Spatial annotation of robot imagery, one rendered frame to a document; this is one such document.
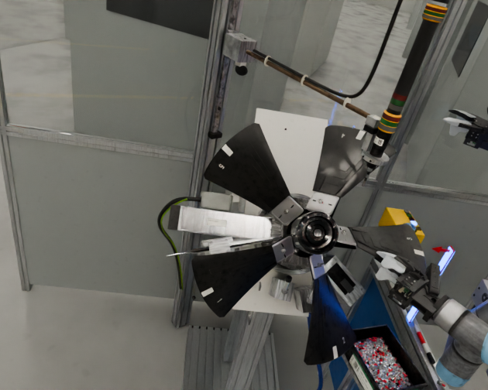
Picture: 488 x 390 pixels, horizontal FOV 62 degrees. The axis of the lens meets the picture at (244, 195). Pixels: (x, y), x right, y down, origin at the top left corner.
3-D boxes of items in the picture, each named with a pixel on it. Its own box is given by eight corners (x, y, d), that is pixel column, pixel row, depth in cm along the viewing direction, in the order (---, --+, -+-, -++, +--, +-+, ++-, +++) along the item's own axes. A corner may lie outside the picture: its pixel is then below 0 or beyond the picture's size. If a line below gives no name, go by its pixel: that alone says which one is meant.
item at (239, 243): (282, 240, 124) (166, 259, 118) (280, 233, 124) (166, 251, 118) (283, 240, 122) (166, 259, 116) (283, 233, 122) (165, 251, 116)
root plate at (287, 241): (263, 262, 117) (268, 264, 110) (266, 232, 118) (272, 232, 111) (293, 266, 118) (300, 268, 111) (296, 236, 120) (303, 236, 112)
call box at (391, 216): (376, 227, 165) (386, 206, 159) (399, 230, 166) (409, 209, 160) (389, 253, 151) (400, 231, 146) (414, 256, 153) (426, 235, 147)
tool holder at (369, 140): (349, 150, 105) (362, 115, 100) (366, 147, 109) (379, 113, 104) (376, 167, 100) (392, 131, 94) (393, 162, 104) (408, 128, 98)
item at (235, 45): (219, 54, 140) (223, 29, 136) (235, 54, 144) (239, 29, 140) (236, 64, 134) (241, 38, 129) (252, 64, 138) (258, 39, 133)
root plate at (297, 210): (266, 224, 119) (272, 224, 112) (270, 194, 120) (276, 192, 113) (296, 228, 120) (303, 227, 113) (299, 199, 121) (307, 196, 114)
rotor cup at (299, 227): (279, 254, 120) (290, 256, 108) (284, 206, 122) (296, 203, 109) (325, 260, 122) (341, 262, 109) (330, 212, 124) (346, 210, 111)
